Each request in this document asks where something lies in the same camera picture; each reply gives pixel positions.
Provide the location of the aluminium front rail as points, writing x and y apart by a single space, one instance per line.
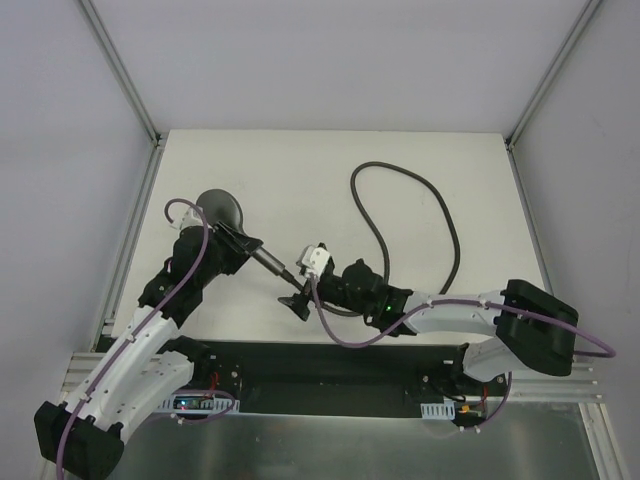
581 386

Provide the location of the left aluminium side rail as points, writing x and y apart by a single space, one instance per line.
113 293

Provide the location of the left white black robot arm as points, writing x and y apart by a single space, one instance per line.
86 434

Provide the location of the right aluminium frame post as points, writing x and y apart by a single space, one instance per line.
553 70

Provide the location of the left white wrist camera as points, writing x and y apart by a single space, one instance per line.
190 218

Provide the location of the aluminium frame post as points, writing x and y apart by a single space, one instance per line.
118 69
553 70

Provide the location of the grey shower head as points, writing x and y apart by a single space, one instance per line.
221 206

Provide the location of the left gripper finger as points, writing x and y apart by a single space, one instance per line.
243 248
226 232

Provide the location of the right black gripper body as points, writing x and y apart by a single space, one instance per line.
314 286

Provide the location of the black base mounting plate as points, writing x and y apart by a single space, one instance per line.
379 381

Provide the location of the left aluminium frame post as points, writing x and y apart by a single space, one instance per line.
118 69

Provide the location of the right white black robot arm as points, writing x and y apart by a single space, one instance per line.
522 326

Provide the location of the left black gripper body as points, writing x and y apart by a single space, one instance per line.
232 240

